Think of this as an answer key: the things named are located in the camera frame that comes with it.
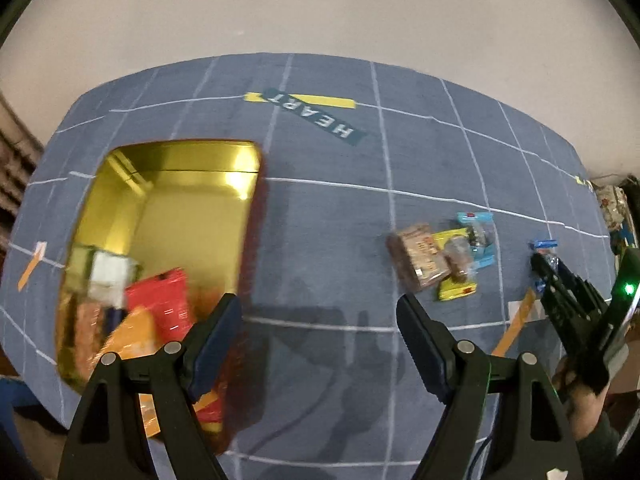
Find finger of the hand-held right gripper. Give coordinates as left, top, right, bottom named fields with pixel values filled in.
left=531, top=254, right=588, bottom=358
left=554, top=259, right=613, bottom=326

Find red snack packet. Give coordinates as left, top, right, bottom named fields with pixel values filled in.
left=125, top=268, right=197, bottom=343

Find dark blue snack packet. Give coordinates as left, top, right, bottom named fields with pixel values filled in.
left=530, top=239, right=560, bottom=296

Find person's right forearm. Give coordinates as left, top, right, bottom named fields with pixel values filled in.
left=575, top=407, right=632, bottom=480

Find yellow snack packet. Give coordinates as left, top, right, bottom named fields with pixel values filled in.
left=431, top=228, right=478, bottom=302

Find blue fabric item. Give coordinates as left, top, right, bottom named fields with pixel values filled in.
left=0, top=377, right=68, bottom=433

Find brown snack bar packet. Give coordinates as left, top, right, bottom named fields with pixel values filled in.
left=387, top=222, right=452, bottom=292

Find person's right hand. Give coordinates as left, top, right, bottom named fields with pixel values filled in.
left=552, top=355, right=610, bottom=442

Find floral patterned cloth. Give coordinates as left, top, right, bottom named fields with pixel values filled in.
left=595, top=184, right=630, bottom=233

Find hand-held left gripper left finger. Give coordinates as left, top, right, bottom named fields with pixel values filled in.
left=57, top=293, right=243, bottom=480

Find blue and white box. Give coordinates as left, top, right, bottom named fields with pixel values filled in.
left=87, top=251, right=140, bottom=336

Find clear twisted dough snack packet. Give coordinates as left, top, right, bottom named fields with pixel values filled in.
left=70, top=300, right=108, bottom=366

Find blue grid tablecloth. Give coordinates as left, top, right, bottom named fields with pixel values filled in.
left=0, top=52, right=613, bottom=480

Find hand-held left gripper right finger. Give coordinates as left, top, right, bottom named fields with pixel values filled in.
left=395, top=293, right=585, bottom=480

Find orange snack packet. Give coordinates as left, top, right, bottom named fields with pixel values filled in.
left=100, top=307, right=166, bottom=441

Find gold metal tin box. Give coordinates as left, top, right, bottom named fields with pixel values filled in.
left=54, top=137, right=266, bottom=453

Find light blue snack packet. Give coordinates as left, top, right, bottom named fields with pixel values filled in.
left=455, top=211, right=497, bottom=270

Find clear dark snack packet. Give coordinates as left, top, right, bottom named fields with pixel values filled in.
left=444, top=236, right=478, bottom=285

